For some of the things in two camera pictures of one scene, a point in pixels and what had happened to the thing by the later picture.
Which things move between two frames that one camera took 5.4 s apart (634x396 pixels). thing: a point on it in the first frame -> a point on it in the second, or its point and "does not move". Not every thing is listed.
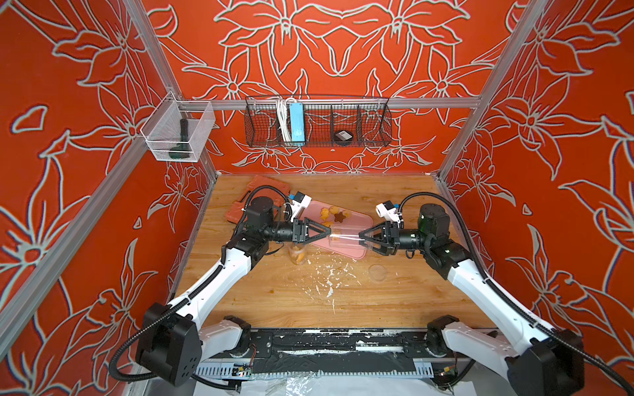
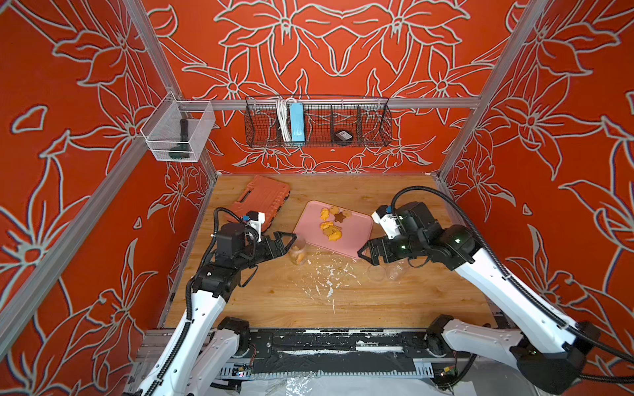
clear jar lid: (377, 272) does not move
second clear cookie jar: (298, 252) does not move
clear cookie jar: (347, 238) -> (395, 271)
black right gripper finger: (377, 247) -> (374, 259)
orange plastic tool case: (258, 187) does not move
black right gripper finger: (373, 233) -> (360, 252)
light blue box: (297, 118) does not move
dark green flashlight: (182, 149) does not move
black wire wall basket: (330, 121) does not move
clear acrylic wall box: (178, 129) does not move
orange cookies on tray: (338, 214) does not move
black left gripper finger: (319, 237) -> (284, 252)
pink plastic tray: (345, 224) does not move
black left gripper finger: (317, 226) -> (279, 237)
